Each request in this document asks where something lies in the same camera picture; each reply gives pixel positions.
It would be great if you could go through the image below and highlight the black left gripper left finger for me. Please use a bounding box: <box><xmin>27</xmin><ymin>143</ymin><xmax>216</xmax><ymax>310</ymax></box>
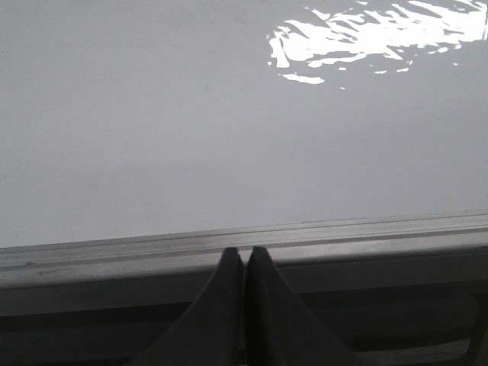
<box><xmin>131</xmin><ymin>248</ymin><xmax>243</xmax><ymax>365</ymax></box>

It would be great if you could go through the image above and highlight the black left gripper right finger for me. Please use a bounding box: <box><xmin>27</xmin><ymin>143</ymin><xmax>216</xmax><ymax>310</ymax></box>
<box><xmin>244</xmin><ymin>247</ymin><xmax>361</xmax><ymax>365</ymax></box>

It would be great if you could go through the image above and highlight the grey slotted panel below board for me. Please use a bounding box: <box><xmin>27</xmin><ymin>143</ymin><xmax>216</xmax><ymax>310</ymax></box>
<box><xmin>1</xmin><ymin>284</ymin><xmax>487</xmax><ymax>365</ymax></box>

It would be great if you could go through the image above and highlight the white whiteboard with aluminium frame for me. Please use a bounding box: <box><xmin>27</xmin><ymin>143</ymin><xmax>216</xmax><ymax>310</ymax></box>
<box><xmin>0</xmin><ymin>0</ymin><xmax>488</xmax><ymax>317</ymax></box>

